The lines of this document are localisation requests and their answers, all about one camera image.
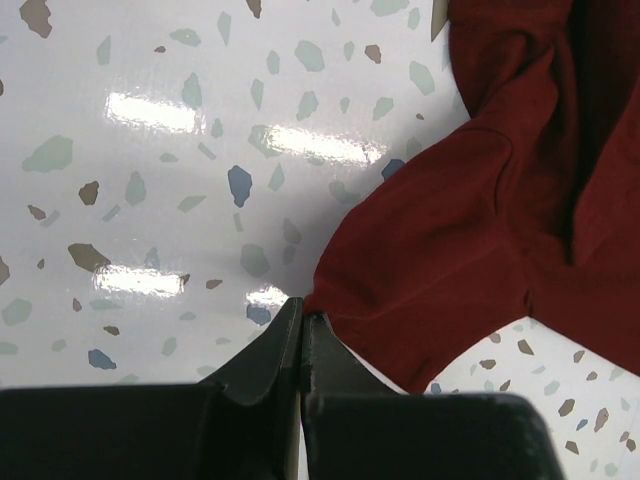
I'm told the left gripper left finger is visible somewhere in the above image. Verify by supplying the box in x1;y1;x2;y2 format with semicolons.
197;298;303;479

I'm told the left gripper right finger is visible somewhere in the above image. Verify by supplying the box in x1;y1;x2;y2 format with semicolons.
301;310;431;480

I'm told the dark red t shirt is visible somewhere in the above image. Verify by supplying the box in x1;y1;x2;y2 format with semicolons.
304;1;639;393

